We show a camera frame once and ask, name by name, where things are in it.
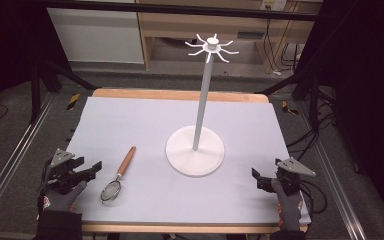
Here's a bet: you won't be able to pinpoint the pale lavender table mat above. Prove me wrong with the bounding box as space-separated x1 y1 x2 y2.
65 96 313 225

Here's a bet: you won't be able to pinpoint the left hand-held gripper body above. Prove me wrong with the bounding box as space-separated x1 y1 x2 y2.
46 148 88 195

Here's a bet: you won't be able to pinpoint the black curtain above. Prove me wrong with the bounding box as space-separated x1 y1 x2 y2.
294 0 384 231
0 0 73 134

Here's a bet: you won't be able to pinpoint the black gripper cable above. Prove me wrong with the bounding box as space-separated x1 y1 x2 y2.
38 158 53 193
299 179 328 215

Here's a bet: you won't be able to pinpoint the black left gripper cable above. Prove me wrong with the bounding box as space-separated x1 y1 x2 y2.
38 158 53 193

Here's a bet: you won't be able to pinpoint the white wall socket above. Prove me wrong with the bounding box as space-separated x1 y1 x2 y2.
260 0 287 11

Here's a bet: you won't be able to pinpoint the black hanging desk cables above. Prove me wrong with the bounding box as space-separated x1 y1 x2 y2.
262 9 302 75

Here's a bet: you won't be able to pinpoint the wooden-handled mesh strainer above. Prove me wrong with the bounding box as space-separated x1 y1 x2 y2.
100 145 137 205

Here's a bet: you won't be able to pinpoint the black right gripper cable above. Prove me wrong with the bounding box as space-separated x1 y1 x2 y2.
299 179 328 215

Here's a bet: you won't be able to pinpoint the black floor cables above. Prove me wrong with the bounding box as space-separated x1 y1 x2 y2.
285 112 337 162

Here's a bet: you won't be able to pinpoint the light wooden desk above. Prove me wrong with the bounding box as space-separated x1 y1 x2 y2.
135 0 325 74

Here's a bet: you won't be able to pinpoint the aluminium floor rail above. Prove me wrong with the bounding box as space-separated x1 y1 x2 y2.
298 99 370 240
0 92 57 232

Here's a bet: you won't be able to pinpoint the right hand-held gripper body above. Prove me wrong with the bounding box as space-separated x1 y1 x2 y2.
272 157 317 197

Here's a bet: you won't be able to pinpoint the person's left hand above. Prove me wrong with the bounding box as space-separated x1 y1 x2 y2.
41 180 88 213

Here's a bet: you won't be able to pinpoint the white cabinet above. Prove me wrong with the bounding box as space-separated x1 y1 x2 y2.
46 7 145 65

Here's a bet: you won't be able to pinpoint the black metal stand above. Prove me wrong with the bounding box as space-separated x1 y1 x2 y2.
254 70 335 128
29 59 100 125

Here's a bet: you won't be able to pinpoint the yellow-black floor tape marker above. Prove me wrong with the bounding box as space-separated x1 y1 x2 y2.
281 99 300 117
66 92 81 112

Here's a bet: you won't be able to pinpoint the white hook stand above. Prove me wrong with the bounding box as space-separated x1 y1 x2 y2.
165 32 240 178

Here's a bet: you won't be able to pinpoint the black horizontal frame bar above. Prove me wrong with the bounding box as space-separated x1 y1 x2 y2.
45 0 318 22

